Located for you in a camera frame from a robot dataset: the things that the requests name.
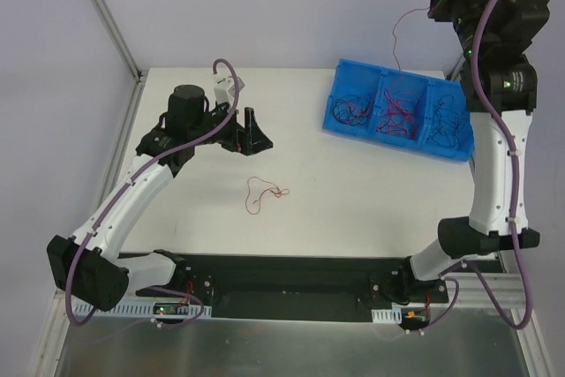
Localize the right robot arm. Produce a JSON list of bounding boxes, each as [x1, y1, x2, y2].
[[397, 0, 550, 302]]

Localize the left aluminium frame post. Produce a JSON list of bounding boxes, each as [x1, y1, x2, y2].
[[65, 0, 149, 82]]

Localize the aluminium frame post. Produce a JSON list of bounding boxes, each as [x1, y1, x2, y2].
[[65, 0, 149, 82], [445, 0, 535, 81]]

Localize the white slotted cable duct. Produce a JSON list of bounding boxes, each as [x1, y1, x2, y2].
[[94, 300, 212, 320], [371, 308, 403, 325]]

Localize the right aluminium frame post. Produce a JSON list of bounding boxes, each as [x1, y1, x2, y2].
[[445, 0, 535, 81]]

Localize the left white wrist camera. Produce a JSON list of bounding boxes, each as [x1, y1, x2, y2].
[[214, 76, 235, 105]]

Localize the left white slotted cable duct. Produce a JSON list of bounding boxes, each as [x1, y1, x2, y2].
[[94, 300, 212, 320]]

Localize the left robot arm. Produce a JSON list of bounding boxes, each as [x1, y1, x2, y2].
[[47, 77, 273, 312]]

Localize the black wire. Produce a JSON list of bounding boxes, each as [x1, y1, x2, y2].
[[331, 94, 374, 125], [426, 94, 469, 148]]

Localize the blue plastic three-compartment bin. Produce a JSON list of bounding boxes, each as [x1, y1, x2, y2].
[[322, 59, 474, 162]]

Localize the red and black wires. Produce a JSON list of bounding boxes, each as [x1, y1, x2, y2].
[[245, 176, 291, 215]]

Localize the aluminium front rail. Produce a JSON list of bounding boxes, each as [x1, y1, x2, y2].
[[72, 263, 525, 312]]

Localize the right white slotted cable duct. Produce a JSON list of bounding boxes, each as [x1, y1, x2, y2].
[[371, 308, 403, 325]]

